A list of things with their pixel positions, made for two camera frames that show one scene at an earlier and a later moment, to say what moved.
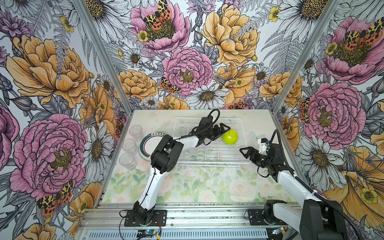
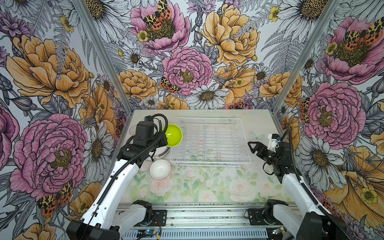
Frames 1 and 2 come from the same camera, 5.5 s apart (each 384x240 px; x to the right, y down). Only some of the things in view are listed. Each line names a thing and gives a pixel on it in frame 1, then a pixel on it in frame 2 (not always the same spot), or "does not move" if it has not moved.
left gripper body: [212, 133] to [163, 143]
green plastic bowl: [230, 137] to [174, 135]
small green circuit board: [146, 233] does not move
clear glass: [136, 131] does not move
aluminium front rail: [179, 216] does not move
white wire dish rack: [216, 152] does not move
